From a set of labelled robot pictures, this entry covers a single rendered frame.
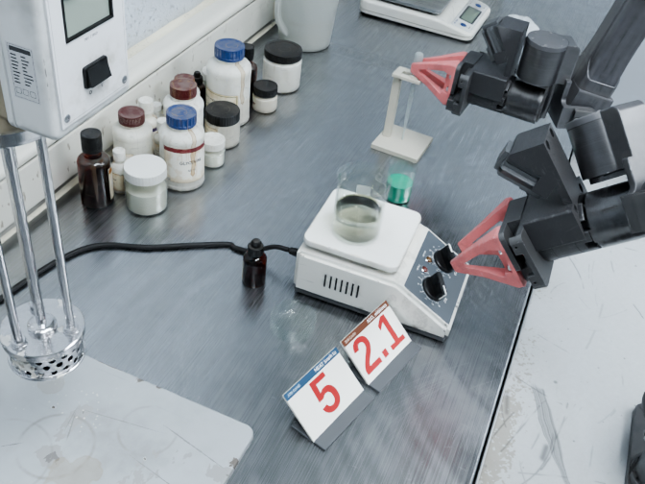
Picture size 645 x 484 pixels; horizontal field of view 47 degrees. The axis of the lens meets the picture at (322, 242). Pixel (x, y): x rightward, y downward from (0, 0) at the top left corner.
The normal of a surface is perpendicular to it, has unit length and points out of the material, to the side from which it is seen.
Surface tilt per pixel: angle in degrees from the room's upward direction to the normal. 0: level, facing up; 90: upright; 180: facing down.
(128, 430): 0
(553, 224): 90
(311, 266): 90
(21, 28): 90
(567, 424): 0
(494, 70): 1
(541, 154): 90
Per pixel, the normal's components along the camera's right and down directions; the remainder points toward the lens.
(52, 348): 0.11, -0.76
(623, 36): -0.01, 0.63
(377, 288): -0.36, 0.57
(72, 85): 0.92, 0.33
